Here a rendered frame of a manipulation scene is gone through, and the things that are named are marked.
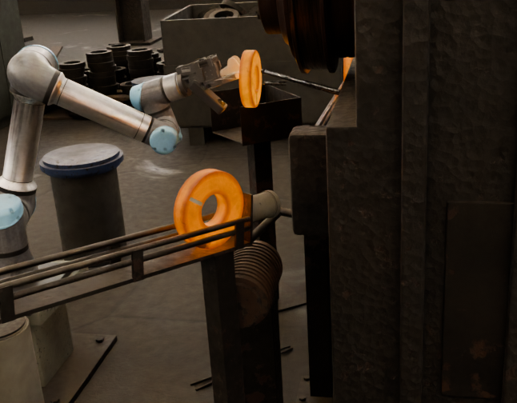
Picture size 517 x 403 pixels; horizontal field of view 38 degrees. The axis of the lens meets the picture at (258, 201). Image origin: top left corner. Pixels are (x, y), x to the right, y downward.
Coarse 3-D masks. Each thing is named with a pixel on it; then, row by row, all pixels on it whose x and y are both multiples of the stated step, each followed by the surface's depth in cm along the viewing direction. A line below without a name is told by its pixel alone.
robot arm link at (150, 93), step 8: (152, 80) 210; (160, 80) 208; (136, 88) 210; (144, 88) 209; (152, 88) 208; (160, 88) 208; (136, 96) 210; (144, 96) 209; (152, 96) 209; (160, 96) 208; (136, 104) 211; (144, 104) 210; (152, 104) 210; (160, 104) 210; (168, 104) 213; (152, 112) 211
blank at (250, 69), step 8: (248, 56) 199; (256, 56) 204; (240, 64) 198; (248, 64) 198; (256, 64) 204; (240, 72) 198; (248, 72) 197; (256, 72) 207; (240, 80) 198; (248, 80) 198; (256, 80) 208; (240, 88) 199; (248, 88) 198; (256, 88) 207; (240, 96) 200; (248, 96) 200; (256, 96) 206; (248, 104) 203; (256, 104) 206
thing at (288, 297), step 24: (264, 96) 250; (288, 96) 234; (216, 120) 246; (240, 120) 221; (264, 120) 224; (288, 120) 228; (264, 144) 236; (264, 168) 238; (264, 240) 246; (288, 288) 263
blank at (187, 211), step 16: (192, 176) 142; (208, 176) 142; (224, 176) 145; (192, 192) 140; (208, 192) 143; (224, 192) 146; (240, 192) 149; (176, 208) 141; (192, 208) 141; (224, 208) 148; (240, 208) 150; (176, 224) 142; (192, 224) 142; (208, 224) 147; (192, 240) 142; (224, 240) 149
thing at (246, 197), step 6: (246, 198) 149; (252, 198) 149; (246, 204) 150; (252, 204) 149; (246, 210) 150; (252, 210) 150; (252, 216) 150; (246, 222) 151; (252, 222) 150; (252, 228) 151; (246, 234) 152; (252, 234) 151; (246, 240) 152
